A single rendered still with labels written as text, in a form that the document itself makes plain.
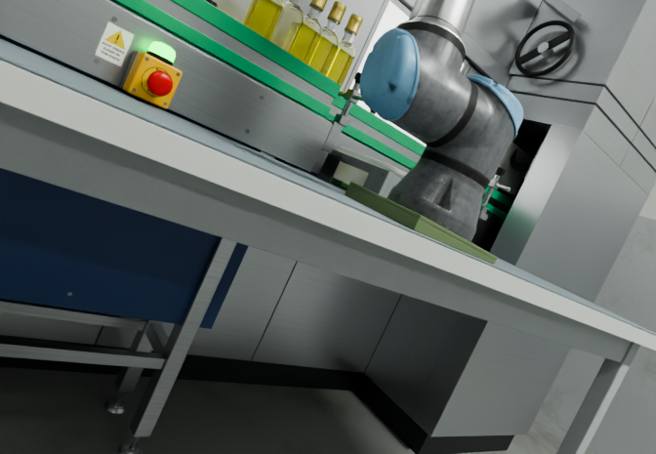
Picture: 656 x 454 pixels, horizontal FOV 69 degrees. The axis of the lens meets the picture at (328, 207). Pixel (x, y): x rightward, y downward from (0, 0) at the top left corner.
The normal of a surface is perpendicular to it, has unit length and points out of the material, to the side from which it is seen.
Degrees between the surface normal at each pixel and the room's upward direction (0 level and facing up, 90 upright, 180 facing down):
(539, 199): 90
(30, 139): 90
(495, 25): 90
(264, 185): 90
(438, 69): 74
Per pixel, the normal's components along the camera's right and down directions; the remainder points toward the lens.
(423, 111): 0.07, 0.65
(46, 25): 0.54, 0.31
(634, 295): -0.77, -0.32
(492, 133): 0.35, 0.24
